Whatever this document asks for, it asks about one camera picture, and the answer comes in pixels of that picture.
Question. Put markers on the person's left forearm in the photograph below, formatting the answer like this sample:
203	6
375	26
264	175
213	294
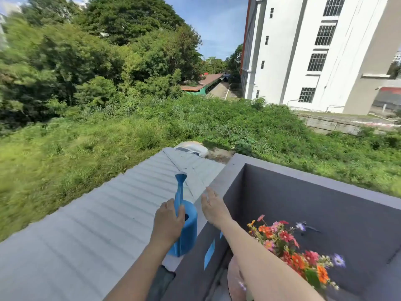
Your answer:
141	272

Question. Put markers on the grey corrugated metal roof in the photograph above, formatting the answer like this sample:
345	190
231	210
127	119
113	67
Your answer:
94	222

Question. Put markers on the person's right forearm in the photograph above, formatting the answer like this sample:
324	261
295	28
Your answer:
260	269

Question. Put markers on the green shed with brown roof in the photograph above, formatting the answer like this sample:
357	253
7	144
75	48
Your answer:
200	86

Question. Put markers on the green overgrown vegetation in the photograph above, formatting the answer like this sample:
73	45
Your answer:
156	122

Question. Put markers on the concrete retaining wall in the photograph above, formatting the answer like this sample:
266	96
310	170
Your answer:
338	123

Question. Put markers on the colourful flowers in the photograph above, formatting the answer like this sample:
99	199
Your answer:
288	244

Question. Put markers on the white building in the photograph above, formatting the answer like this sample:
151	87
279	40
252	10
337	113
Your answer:
291	50

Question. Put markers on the white parked car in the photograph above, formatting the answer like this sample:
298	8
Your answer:
191	148

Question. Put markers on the blue plastic watering can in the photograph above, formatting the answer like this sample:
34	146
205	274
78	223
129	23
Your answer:
189	228

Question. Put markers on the round wooden table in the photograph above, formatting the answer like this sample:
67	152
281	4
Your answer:
233	279

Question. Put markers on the blue wall tap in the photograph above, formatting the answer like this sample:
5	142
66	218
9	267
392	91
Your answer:
310	229

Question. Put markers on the dark cleaning cloth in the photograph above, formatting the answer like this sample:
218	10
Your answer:
161	283

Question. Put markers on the green trees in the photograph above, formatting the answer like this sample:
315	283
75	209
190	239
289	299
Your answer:
78	53

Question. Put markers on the person's right hand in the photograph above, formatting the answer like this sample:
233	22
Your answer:
215	210

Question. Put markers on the person's left hand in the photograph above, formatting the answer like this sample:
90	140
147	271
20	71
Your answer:
167	224

